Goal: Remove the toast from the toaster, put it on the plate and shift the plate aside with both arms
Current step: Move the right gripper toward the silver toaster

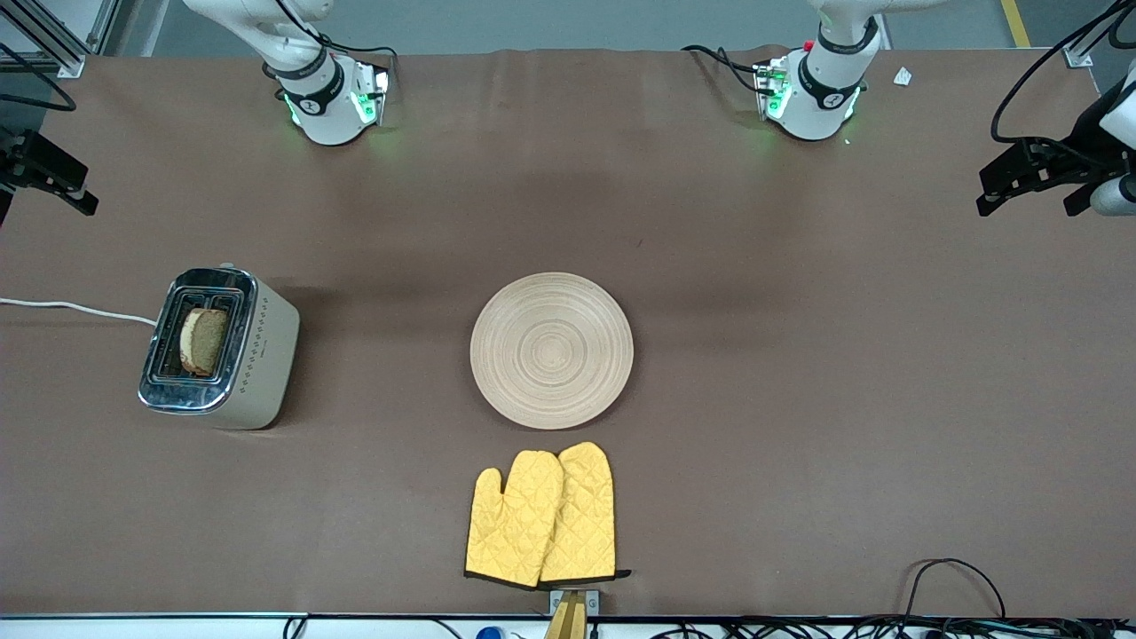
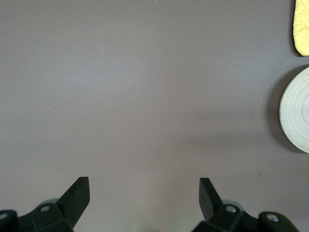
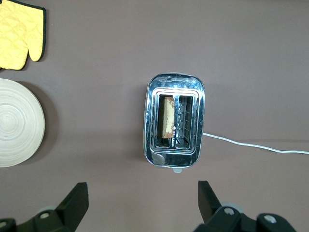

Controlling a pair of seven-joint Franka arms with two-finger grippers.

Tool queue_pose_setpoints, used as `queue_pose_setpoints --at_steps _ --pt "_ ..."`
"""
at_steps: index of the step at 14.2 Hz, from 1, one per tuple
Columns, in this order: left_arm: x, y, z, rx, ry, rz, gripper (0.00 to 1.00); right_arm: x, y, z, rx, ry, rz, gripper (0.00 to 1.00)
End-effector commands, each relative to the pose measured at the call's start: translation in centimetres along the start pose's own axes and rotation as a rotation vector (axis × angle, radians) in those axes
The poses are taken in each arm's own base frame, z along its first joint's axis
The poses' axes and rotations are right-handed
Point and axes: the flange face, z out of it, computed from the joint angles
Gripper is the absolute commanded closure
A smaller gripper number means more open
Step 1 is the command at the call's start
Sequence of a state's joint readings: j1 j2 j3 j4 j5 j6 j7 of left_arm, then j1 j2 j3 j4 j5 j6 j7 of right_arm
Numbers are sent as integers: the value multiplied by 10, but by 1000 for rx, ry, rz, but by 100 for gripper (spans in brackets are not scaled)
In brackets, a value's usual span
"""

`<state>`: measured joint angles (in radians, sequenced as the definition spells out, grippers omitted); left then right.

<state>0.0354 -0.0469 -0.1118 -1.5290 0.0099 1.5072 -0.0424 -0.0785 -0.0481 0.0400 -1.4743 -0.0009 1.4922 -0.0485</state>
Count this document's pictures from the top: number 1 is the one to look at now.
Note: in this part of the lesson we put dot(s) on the brown toast slice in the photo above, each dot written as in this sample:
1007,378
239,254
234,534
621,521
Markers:
206,342

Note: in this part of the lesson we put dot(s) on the round wooden plate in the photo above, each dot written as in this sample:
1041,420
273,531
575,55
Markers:
550,351

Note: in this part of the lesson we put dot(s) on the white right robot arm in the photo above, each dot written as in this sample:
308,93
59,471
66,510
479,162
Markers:
328,120

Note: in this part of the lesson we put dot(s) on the left arm base control box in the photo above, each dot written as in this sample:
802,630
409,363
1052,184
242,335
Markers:
770,89

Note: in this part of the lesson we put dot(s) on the right arm base control box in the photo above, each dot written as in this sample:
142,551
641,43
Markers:
373,93

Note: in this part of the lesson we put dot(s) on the aluminium corner profile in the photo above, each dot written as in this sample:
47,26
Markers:
1078,58

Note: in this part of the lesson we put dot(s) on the small white paper scrap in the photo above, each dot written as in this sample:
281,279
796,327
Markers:
903,76

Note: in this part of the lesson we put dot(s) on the beige chrome two-slot toaster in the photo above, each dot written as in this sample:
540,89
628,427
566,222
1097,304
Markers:
257,390

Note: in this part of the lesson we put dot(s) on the brown table cover sheet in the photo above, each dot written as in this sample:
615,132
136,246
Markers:
799,399

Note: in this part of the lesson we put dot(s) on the yellow quilted oven mitt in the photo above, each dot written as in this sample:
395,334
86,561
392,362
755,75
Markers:
586,515
515,524

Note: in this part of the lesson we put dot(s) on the aluminium table edge rail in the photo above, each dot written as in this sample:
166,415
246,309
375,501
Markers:
133,628

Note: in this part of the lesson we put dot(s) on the grey metal bracket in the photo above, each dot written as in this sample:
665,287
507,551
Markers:
593,603

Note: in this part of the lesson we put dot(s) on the wooden post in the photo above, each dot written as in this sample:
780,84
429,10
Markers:
568,626

